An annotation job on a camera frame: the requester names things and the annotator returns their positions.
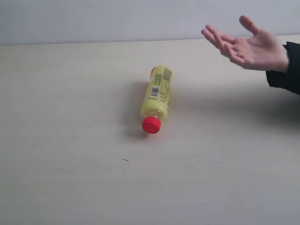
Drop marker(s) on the black-sleeved forearm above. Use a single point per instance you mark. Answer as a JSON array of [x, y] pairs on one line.
[[290, 79]]

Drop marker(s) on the yellow bottle red cap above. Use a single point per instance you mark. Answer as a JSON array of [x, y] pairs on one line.
[[155, 106]]

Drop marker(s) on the open bare hand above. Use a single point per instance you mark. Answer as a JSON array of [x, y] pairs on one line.
[[262, 52]]

